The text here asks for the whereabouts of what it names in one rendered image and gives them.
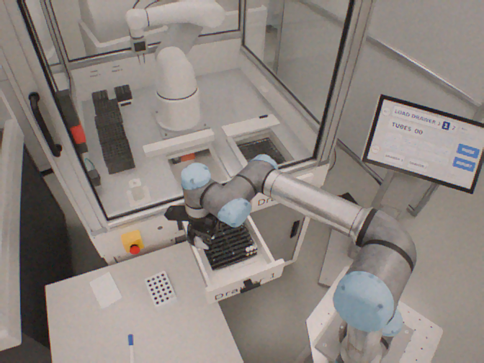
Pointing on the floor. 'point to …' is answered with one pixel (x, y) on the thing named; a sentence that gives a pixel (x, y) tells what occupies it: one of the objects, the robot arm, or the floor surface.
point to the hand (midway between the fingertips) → (197, 242)
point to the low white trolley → (140, 316)
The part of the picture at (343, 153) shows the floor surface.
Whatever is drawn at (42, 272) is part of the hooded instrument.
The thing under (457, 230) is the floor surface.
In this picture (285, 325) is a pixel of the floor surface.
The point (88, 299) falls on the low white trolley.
